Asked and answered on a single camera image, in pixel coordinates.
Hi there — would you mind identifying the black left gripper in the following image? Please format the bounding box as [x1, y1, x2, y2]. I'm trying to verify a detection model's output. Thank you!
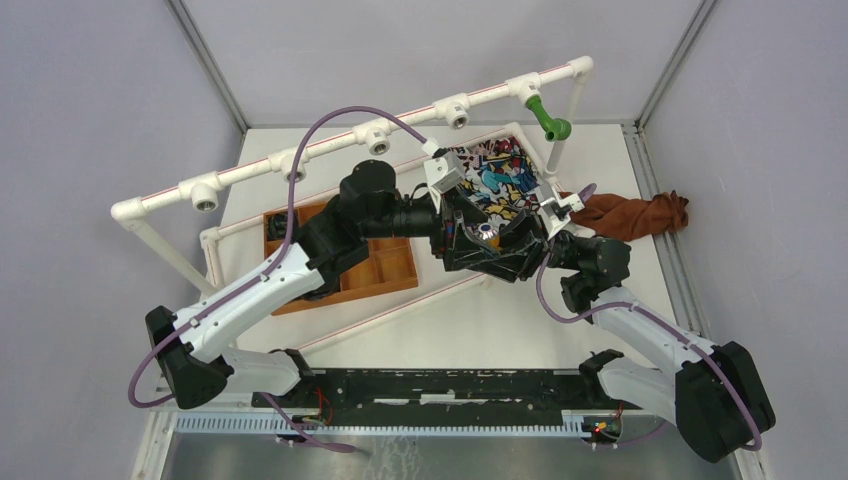
[364, 185, 500, 271]

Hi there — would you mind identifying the white slotted cable duct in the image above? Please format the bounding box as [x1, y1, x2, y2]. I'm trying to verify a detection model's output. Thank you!
[175, 412, 590, 439]

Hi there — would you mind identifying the white pvc pipe frame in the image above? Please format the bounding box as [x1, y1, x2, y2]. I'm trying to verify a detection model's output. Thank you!
[111, 55, 596, 389]

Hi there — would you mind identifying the wooden compartment tray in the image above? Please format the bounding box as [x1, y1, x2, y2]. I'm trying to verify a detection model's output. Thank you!
[262, 202, 419, 316]

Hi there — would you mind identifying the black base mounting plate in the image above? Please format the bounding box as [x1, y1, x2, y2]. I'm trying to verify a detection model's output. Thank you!
[276, 368, 635, 427]

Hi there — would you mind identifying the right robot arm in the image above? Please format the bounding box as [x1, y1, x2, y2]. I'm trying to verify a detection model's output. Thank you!
[457, 214, 776, 463]

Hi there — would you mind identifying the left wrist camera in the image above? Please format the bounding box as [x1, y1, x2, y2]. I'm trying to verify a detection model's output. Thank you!
[422, 138, 465, 213]

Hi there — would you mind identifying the green plastic water faucet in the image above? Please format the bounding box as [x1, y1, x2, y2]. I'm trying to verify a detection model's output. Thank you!
[525, 95, 572, 143]

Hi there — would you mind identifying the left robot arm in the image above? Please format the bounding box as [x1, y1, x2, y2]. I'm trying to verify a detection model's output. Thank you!
[145, 160, 488, 410]

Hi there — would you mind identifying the comic print cloth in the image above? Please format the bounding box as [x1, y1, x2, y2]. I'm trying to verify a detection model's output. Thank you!
[450, 136, 542, 228]

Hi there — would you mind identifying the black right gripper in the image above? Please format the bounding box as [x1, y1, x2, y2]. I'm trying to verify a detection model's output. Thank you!
[472, 207, 584, 283]

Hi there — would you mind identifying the brown cloth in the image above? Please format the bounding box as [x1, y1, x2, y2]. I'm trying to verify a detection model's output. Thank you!
[571, 191, 690, 242]

